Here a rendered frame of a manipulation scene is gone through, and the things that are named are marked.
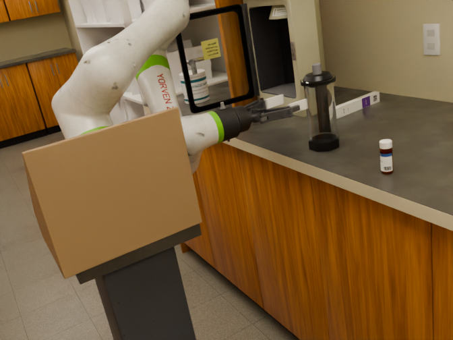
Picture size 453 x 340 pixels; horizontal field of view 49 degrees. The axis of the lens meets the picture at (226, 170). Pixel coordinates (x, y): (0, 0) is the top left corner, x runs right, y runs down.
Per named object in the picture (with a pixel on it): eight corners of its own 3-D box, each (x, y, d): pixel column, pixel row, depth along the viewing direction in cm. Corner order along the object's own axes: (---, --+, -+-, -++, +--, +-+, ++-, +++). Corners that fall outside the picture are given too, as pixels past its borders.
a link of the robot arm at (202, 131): (183, 147, 126) (164, 113, 130) (175, 171, 137) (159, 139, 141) (229, 131, 132) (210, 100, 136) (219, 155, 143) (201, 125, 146)
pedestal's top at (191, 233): (80, 285, 115) (75, 270, 113) (55, 235, 142) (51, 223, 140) (201, 235, 127) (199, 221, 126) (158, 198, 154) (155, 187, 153)
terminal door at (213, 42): (255, 97, 218) (240, 3, 203) (191, 115, 208) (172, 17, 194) (254, 97, 219) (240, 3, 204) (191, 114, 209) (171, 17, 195)
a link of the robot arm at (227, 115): (211, 142, 144) (226, 148, 137) (203, 103, 140) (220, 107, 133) (228, 135, 147) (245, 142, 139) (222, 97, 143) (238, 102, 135)
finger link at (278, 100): (266, 109, 152) (265, 108, 153) (284, 103, 155) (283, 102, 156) (265, 100, 151) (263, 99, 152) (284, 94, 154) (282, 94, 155)
